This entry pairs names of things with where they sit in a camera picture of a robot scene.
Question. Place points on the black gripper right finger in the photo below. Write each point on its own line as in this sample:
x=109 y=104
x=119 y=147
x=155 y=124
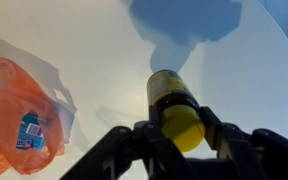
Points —
x=257 y=153

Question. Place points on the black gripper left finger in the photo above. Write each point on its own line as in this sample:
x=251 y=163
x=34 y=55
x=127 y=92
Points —
x=130 y=156

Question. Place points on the brown bottle with yellow lid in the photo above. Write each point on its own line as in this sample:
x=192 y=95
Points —
x=175 y=110

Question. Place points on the orange plastic bag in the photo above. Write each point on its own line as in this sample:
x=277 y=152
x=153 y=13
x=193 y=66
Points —
x=7 y=100

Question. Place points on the blue mentos gum box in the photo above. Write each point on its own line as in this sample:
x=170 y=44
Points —
x=32 y=133

